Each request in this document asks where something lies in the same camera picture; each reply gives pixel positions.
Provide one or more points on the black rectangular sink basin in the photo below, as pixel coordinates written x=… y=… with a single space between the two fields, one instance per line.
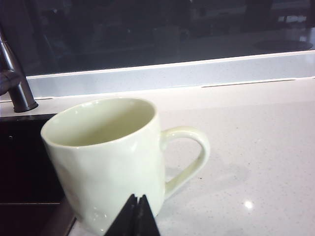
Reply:
x=24 y=159

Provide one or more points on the stainless steel gooseneck faucet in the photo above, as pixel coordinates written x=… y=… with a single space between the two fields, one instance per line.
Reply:
x=23 y=98

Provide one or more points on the pale green ceramic mug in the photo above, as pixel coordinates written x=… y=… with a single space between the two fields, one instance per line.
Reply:
x=103 y=159

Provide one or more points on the white stone backsplash ledge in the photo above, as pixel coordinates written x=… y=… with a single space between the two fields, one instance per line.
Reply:
x=172 y=73

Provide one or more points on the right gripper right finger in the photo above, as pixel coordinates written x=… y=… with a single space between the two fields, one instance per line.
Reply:
x=146 y=218

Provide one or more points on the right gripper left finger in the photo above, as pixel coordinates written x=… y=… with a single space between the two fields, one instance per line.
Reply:
x=125 y=218

